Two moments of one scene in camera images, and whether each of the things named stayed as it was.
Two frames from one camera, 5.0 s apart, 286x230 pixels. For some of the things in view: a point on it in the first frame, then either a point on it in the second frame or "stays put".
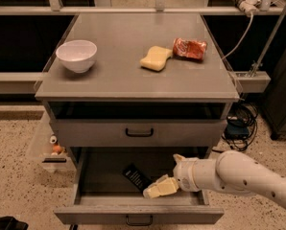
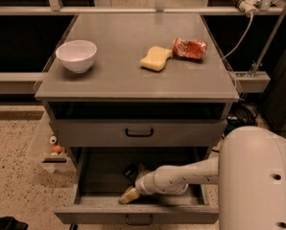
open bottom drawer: (106, 195) stays put
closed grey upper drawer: (135, 132) stays put
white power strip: (250, 5) stays put
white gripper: (183, 174) to (142, 185)
